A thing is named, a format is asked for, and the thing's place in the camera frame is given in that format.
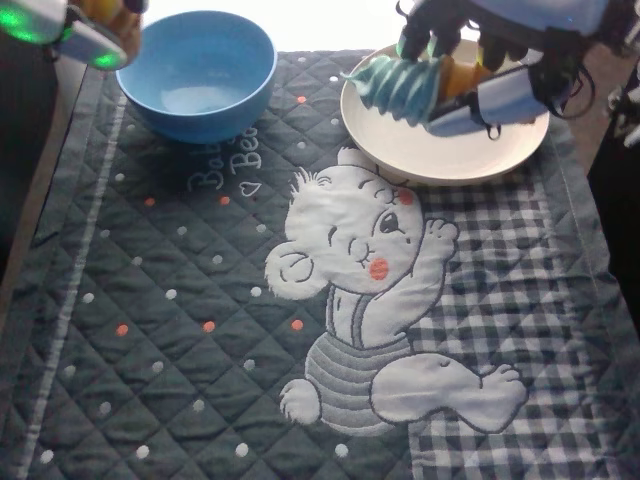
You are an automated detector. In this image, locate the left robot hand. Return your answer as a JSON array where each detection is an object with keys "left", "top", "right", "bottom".
[{"left": 0, "top": 0, "right": 146, "bottom": 72}]

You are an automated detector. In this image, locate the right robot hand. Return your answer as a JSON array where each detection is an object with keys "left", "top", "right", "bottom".
[{"left": 396, "top": 0, "right": 612, "bottom": 140}]

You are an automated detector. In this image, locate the toy cupcake with fruit topping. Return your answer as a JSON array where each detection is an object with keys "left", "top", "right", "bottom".
[{"left": 81, "top": 0, "right": 145, "bottom": 52}]

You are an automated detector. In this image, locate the toy ice cream cone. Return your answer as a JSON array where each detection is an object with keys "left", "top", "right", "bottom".
[{"left": 340, "top": 51, "right": 495, "bottom": 124}]

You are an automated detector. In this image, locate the white round plate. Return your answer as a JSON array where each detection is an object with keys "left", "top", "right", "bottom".
[{"left": 339, "top": 38, "right": 551, "bottom": 188}]

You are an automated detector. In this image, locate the blue plastic bowl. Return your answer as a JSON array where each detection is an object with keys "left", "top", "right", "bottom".
[{"left": 115, "top": 10, "right": 279, "bottom": 145}]

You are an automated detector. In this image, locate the grey quilt with printed bear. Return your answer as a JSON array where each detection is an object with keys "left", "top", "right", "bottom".
[{"left": 0, "top": 47, "right": 640, "bottom": 480}]

